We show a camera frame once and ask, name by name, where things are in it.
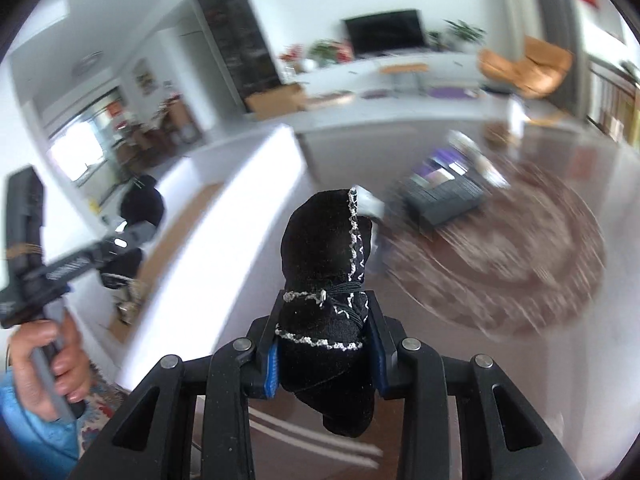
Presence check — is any red flower vase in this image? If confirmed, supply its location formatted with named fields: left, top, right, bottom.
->
left=279, top=44, right=306, bottom=74

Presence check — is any clear Kuromi plastic box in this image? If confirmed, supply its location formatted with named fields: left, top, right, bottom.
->
left=355, top=186, right=385, bottom=261

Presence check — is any white storage box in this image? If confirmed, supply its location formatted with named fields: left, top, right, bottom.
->
left=39, top=121, right=317, bottom=391

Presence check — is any cardboard box on floor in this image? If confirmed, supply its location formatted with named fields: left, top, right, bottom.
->
left=245, top=84, right=307, bottom=120

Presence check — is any black velvet scrunchie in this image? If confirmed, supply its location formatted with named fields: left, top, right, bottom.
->
left=100, top=174, right=165, bottom=290

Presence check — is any small wooden bench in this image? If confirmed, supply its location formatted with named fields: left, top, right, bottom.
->
left=378, top=63, right=430, bottom=96

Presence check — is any person's left hand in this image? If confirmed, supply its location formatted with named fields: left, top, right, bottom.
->
left=6, top=309, right=94, bottom=424

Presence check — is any purple floor mat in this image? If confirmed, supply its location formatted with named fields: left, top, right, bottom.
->
left=427, top=86, right=478, bottom=100

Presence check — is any orange lounge chair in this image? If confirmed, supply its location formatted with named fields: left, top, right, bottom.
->
left=477, top=36, right=574, bottom=99

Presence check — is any leafy plant beside flowers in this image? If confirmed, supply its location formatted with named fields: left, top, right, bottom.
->
left=307, top=40, right=342, bottom=67

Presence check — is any grey curtain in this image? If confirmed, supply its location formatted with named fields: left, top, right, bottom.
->
left=538, top=0, right=589, bottom=120

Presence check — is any black television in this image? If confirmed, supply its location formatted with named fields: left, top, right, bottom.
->
left=343, top=9, right=426, bottom=58

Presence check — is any dark display cabinet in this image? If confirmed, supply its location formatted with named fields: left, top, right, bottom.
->
left=193, top=0, right=281, bottom=113

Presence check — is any white TV cabinet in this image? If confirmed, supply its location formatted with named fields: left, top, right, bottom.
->
left=291, top=52, right=487, bottom=98

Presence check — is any black odor bar box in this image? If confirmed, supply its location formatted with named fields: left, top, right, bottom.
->
left=399, top=159, right=487, bottom=232

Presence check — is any potted green plant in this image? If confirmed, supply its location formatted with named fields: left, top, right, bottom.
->
left=445, top=20, right=486, bottom=54

